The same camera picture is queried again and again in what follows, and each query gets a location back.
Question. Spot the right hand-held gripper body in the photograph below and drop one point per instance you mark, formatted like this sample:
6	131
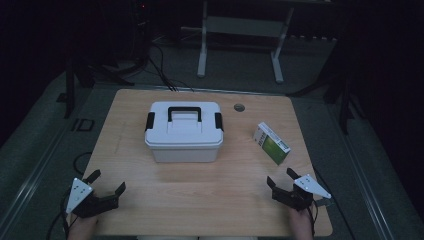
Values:
310	186

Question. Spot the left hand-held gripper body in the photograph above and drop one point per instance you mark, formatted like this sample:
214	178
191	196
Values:
80	193

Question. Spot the green and white medicine box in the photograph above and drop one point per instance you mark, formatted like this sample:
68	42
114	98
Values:
271	145

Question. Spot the person's left hand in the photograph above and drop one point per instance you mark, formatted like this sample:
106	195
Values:
83	228

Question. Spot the person's right hand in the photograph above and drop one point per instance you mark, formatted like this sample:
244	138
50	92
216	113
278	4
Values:
301	225

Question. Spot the white plastic storage box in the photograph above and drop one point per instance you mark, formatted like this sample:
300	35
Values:
183	155

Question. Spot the black stand with angled legs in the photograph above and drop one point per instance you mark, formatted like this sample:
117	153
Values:
70	90

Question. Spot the black tripod stand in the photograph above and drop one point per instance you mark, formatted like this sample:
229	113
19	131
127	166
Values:
343	100

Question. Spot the grey metal stand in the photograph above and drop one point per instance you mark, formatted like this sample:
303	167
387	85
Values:
202	50

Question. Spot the black floor bracket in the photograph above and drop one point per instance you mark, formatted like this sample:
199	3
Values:
83	125

